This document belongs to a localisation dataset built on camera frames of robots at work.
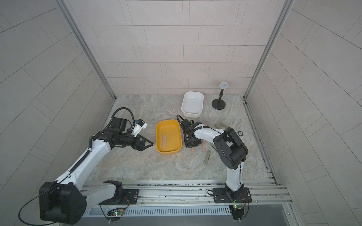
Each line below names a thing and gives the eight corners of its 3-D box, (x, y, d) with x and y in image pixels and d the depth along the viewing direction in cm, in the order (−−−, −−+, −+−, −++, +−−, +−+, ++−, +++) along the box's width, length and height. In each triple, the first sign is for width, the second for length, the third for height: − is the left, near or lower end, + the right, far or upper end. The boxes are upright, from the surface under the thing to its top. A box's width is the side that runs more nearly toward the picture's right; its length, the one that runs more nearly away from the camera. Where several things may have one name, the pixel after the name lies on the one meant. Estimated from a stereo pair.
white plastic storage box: (181, 118, 105) (181, 113, 101) (182, 95, 121) (182, 90, 116) (204, 118, 105) (205, 113, 101) (202, 95, 121) (203, 90, 116)
